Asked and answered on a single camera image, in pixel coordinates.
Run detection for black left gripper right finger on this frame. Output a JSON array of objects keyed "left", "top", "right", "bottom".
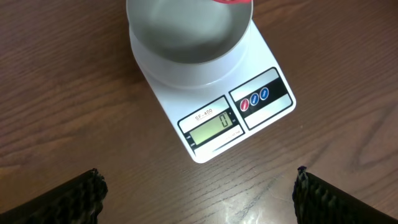
[{"left": 292, "top": 166, "right": 397, "bottom": 224}]

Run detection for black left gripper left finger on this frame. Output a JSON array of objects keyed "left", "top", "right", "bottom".
[{"left": 1, "top": 169, "right": 108, "bottom": 224}]

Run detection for red plastic scoop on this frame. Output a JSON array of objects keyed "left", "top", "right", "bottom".
[{"left": 213, "top": 0, "right": 252, "bottom": 4}]

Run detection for white digital kitchen scale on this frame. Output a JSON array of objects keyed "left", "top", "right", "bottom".
[{"left": 130, "top": 23, "right": 297, "bottom": 163}]

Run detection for grey plastic bowl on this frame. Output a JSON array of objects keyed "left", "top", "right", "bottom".
[{"left": 126, "top": 0, "right": 254, "bottom": 87}]

